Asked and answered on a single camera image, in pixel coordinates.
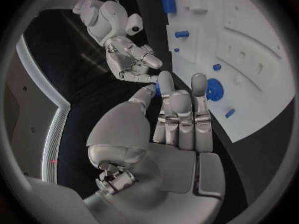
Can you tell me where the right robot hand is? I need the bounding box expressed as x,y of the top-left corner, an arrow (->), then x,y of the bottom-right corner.
104,36 -> 164,83

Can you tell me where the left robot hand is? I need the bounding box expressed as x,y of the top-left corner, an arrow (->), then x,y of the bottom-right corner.
83,71 -> 227,224

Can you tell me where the white task board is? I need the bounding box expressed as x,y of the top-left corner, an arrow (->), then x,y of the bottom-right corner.
160,0 -> 297,144

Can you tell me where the blue short cylinder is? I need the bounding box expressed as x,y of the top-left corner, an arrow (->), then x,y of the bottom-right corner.
174,30 -> 190,39

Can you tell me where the blue block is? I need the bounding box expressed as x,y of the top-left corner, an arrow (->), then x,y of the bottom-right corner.
161,0 -> 176,14

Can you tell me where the blue gear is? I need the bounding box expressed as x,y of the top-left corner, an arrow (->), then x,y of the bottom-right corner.
205,78 -> 224,102

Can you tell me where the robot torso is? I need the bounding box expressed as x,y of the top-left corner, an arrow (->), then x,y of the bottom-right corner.
3,33 -> 71,185

